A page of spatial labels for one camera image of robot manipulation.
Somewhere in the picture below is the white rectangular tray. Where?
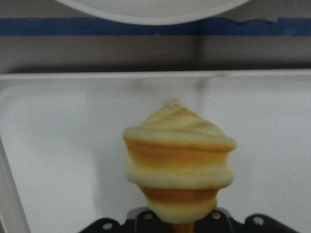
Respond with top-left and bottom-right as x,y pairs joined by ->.
0,69 -> 311,233

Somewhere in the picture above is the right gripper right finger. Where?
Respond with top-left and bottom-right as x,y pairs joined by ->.
194,210 -> 297,233

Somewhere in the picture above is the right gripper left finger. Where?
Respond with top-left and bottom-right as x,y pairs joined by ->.
80,210 -> 155,233

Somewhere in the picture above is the spiral cream bread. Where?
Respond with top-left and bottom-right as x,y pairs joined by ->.
123,100 -> 237,233

